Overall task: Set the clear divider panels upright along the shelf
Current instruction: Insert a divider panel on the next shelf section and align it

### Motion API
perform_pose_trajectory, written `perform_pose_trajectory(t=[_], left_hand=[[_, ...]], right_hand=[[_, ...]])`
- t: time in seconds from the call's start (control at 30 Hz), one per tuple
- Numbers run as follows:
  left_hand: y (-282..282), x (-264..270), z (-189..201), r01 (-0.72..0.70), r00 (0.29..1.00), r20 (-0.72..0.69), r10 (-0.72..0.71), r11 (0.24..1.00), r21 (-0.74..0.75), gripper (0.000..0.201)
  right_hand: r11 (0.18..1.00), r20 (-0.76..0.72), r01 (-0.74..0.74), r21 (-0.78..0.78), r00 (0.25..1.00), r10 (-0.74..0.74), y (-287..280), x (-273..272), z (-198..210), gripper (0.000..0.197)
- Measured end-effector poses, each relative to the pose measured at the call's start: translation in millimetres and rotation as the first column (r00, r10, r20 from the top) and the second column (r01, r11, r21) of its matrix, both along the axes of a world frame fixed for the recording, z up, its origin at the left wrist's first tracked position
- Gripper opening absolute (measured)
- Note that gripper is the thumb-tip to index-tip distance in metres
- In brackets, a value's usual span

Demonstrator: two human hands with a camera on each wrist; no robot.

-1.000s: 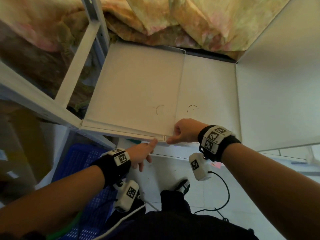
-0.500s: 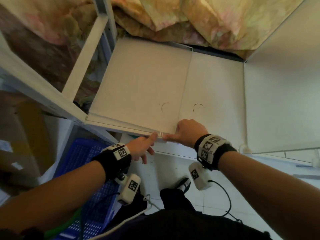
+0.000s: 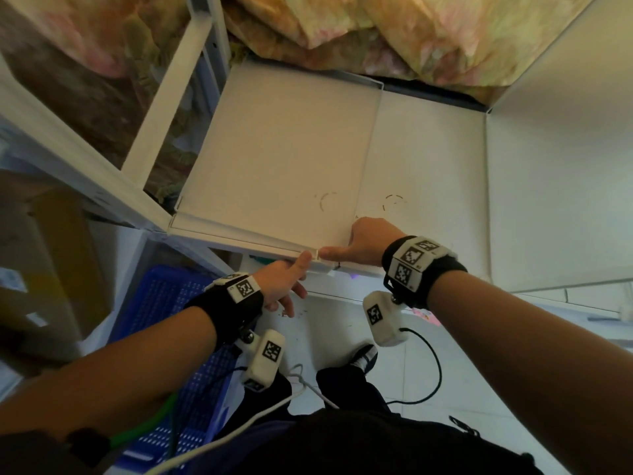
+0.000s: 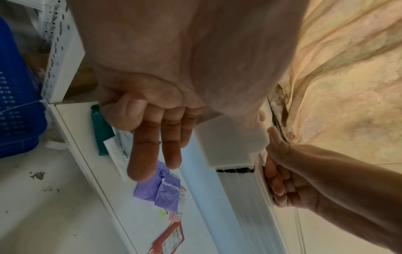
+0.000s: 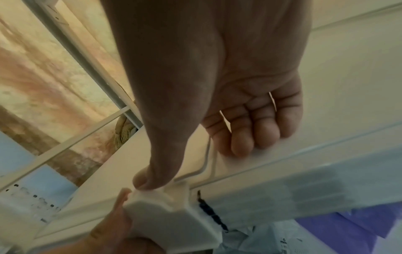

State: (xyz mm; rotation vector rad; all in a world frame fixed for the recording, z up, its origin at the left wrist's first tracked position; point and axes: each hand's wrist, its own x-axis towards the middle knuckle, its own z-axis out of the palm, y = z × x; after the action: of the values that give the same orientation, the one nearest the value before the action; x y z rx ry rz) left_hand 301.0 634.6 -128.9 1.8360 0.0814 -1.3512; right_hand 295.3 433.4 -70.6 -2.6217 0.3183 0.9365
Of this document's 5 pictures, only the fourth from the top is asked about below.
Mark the person's right hand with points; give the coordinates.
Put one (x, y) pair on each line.
(295, 178)

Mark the pink packet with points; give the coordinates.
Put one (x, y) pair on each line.
(177, 210)

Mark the person's left hand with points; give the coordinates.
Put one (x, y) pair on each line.
(188, 54)

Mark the red packet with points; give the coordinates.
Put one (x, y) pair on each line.
(169, 238)

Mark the green packet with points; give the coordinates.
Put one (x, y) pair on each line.
(102, 134)

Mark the person's right forearm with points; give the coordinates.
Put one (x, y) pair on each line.
(370, 198)

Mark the white metal shelf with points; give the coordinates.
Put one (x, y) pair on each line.
(138, 218)

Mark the yellow patterned curtain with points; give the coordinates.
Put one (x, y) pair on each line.
(345, 74)

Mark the blue plastic crate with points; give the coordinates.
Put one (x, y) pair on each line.
(18, 99)

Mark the purple packet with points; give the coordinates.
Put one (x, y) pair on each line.
(146, 191)
(168, 198)

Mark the clear acrylic divider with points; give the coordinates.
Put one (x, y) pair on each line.
(248, 210)

